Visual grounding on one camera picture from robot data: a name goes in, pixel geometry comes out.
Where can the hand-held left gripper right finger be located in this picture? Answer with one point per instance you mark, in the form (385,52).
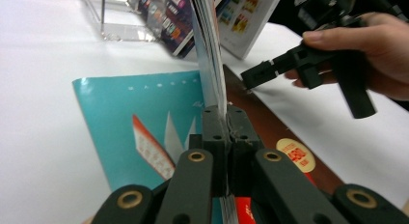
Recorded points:
(241,137)

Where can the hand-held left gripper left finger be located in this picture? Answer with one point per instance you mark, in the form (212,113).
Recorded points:
(218,137)

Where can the brown magazine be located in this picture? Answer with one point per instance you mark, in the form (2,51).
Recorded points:
(273,130)

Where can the clear acrylic file rack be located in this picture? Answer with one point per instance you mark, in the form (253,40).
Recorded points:
(128,32)

